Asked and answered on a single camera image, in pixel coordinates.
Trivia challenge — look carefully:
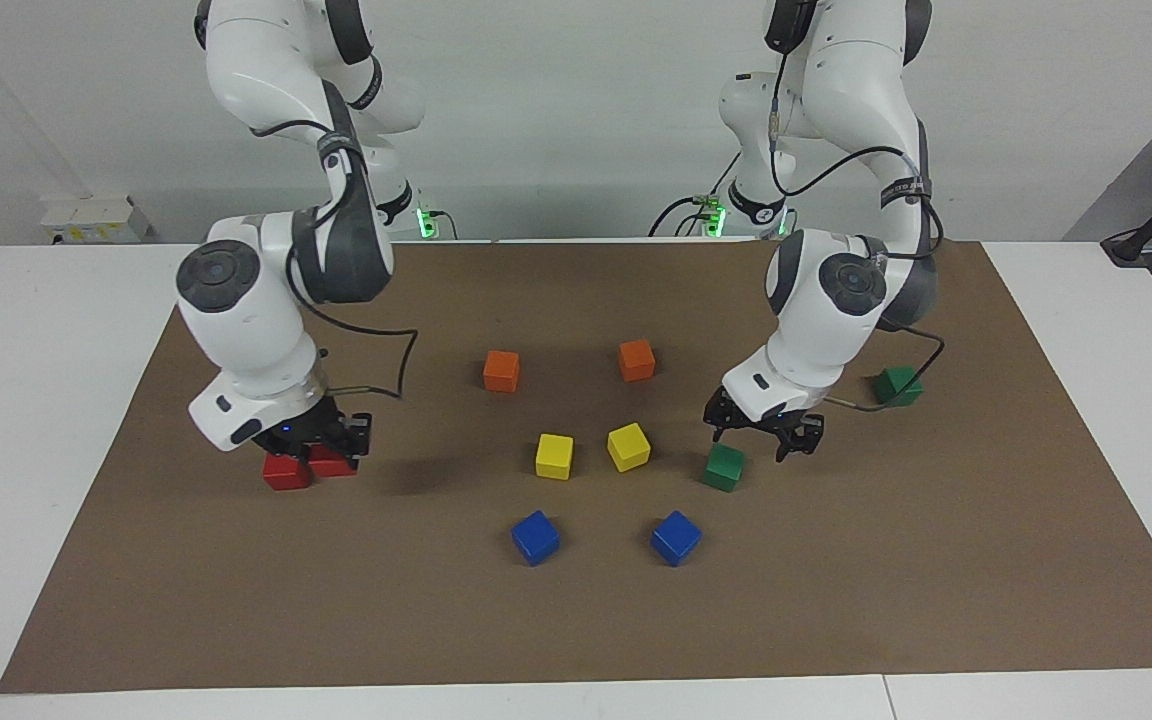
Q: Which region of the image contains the brown table mat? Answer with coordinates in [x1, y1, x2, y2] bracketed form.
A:
[0, 238, 1152, 695]

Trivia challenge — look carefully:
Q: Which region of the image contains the yellow wooden cube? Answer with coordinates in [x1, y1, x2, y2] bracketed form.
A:
[606, 422, 653, 474]
[534, 432, 576, 482]

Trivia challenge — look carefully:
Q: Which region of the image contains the black base cable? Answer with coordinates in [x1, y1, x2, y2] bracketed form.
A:
[647, 150, 743, 239]

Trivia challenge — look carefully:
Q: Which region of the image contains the red wooden cube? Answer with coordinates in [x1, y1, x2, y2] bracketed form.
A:
[262, 453, 314, 492]
[307, 446, 360, 479]

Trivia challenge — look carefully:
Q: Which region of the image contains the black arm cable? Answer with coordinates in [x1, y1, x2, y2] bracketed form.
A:
[249, 118, 421, 402]
[764, 48, 947, 414]

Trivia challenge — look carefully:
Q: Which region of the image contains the orange wooden cube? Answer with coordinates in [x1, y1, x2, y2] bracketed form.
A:
[482, 349, 522, 394]
[617, 338, 658, 384]

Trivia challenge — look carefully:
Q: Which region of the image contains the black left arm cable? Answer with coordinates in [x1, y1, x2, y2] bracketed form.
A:
[764, 48, 947, 414]

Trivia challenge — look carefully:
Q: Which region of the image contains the white power box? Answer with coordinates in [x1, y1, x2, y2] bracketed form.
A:
[40, 194, 153, 245]

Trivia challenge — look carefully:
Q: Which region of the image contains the blue wooden cube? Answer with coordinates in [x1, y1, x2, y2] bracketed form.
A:
[650, 510, 704, 568]
[510, 510, 562, 568]

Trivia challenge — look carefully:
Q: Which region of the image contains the green wooden cube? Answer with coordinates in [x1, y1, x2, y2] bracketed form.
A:
[700, 443, 747, 494]
[872, 366, 925, 409]

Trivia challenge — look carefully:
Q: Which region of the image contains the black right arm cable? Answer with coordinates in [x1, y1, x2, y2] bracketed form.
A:
[249, 118, 421, 402]

